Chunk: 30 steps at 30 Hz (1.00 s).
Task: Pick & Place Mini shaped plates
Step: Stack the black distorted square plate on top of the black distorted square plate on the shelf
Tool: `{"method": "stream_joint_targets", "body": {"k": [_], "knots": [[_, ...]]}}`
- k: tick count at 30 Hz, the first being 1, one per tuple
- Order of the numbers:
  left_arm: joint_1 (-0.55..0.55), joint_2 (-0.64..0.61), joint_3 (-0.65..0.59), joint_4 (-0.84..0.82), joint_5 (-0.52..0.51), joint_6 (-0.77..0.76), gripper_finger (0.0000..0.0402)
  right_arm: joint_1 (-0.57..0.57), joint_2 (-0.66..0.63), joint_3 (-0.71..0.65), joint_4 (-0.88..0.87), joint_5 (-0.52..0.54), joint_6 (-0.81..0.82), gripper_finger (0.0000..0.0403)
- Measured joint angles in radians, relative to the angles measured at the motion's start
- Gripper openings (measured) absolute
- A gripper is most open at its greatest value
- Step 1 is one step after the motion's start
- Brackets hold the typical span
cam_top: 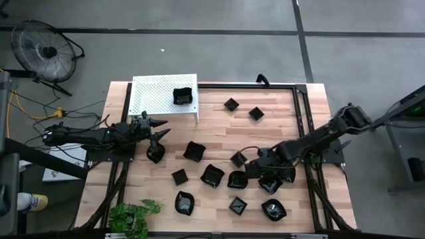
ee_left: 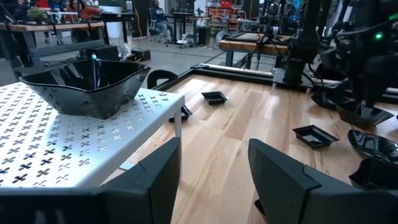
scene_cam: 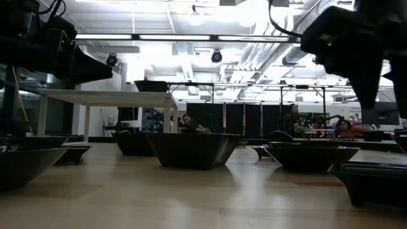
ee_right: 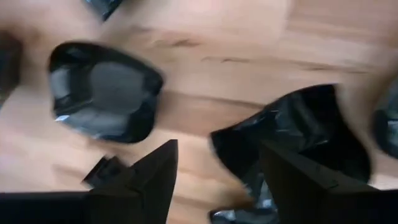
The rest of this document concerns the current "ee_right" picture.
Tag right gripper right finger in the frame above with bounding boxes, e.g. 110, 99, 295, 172
259, 139, 384, 224

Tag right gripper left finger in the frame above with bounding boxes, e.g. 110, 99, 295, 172
82, 139, 179, 224

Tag wavy square black plate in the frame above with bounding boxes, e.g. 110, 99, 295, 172
210, 83, 373, 200
372, 77, 398, 160

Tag oval black plate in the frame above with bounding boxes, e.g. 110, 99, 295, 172
47, 40, 165, 144

